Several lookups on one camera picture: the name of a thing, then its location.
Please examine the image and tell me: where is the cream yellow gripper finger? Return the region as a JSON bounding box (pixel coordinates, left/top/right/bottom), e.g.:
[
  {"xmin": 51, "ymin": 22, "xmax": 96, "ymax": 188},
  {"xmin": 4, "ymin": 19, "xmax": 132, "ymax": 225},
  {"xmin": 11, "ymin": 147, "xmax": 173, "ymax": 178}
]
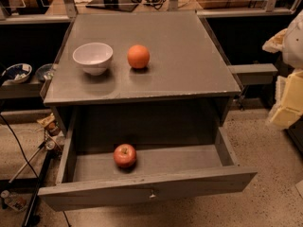
[{"xmin": 268, "ymin": 70, "xmax": 303, "ymax": 129}]

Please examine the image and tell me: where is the red apple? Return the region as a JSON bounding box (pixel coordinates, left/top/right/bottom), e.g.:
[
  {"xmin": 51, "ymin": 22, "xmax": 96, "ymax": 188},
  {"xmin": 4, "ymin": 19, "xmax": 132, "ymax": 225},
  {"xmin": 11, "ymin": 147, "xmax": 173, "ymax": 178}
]
[{"xmin": 114, "ymin": 144, "xmax": 136, "ymax": 168}]

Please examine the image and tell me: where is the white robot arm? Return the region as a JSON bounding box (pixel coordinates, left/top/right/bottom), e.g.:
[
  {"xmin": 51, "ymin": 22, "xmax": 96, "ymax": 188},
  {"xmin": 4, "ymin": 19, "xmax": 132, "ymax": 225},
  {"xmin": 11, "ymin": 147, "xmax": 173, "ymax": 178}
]
[{"xmin": 262, "ymin": 11, "xmax": 303, "ymax": 129}]

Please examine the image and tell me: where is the small metal drawer knob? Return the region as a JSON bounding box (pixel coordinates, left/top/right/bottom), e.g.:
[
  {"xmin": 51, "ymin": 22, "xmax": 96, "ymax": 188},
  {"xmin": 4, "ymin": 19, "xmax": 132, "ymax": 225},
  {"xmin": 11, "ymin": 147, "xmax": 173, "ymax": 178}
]
[{"xmin": 149, "ymin": 190, "xmax": 157, "ymax": 200}]

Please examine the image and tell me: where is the grey open drawer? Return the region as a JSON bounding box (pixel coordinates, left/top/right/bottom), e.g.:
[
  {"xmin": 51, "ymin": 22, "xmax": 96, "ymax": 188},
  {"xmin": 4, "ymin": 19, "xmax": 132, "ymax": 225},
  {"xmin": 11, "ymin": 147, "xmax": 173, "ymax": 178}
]
[{"xmin": 37, "ymin": 107, "xmax": 258, "ymax": 212}]

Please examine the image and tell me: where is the grey side shelf block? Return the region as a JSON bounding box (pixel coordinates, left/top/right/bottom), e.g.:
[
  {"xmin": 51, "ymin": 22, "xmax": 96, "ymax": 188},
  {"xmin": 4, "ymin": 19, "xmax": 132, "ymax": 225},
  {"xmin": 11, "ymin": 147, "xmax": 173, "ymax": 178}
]
[{"xmin": 228, "ymin": 63, "xmax": 277, "ymax": 85}]

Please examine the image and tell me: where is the grey wooden cabinet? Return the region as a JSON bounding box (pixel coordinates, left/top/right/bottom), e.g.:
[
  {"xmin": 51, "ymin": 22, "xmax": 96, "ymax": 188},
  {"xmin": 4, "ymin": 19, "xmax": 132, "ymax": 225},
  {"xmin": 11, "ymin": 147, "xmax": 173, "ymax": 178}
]
[{"xmin": 43, "ymin": 10, "xmax": 242, "ymax": 135}]

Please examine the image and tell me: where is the orange fruit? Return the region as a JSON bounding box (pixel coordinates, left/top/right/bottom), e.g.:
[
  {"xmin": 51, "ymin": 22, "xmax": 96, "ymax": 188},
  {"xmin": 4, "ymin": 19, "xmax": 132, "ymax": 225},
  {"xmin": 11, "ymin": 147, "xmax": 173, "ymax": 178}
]
[{"xmin": 127, "ymin": 44, "xmax": 150, "ymax": 69}]

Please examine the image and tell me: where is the white ceramic bowl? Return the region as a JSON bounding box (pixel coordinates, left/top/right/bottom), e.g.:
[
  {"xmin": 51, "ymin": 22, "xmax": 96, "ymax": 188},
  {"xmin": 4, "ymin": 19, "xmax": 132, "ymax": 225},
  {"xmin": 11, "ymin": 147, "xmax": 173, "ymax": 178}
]
[{"xmin": 73, "ymin": 43, "xmax": 114, "ymax": 76}]

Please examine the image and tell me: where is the black monitor stand base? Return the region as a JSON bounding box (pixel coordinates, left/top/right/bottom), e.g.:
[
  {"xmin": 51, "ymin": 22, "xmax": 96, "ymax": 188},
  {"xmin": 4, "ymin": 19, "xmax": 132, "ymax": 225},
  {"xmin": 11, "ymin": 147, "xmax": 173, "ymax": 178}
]
[{"xmin": 86, "ymin": 0, "xmax": 139, "ymax": 12}]

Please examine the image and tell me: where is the snack bag on floor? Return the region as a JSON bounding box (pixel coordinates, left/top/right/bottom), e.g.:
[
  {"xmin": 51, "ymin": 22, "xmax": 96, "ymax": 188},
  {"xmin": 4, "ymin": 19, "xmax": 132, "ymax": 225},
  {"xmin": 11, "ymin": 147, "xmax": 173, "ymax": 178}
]
[{"xmin": 37, "ymin": 113, "xmax": 61, "ymax": 136}]

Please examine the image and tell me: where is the dark small bowl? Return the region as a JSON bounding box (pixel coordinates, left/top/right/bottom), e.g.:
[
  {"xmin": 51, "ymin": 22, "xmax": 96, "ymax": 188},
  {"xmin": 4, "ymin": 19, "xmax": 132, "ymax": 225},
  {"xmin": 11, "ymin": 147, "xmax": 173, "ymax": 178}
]
[{"xmin": 35, "ymin": 63, "xmax": 56, "ymax": 81}]

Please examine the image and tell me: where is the black tripod leg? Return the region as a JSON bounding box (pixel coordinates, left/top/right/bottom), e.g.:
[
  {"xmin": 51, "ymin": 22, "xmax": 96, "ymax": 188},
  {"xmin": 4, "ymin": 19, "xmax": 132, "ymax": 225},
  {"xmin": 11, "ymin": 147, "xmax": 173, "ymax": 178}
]
[{"xmin": 22, "ymin": 151, "xmax": 53, "ymax": 227}]

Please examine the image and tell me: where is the plastic bottle on floor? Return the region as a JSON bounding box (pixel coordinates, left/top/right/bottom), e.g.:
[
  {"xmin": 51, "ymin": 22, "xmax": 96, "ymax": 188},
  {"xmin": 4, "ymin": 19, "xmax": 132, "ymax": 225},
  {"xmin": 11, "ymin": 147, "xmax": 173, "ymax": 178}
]
[{"xmin": 1, "ymin": 190, "xmax": 27, "ymax": 212}]

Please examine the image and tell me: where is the black floor cable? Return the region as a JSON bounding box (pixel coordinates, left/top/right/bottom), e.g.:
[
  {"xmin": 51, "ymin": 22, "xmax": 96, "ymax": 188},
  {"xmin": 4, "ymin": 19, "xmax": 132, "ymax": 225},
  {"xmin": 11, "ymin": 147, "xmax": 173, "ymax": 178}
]
[{"xmin": 0, "ymin": 113, "xmax": 41, "ymax": 179}]

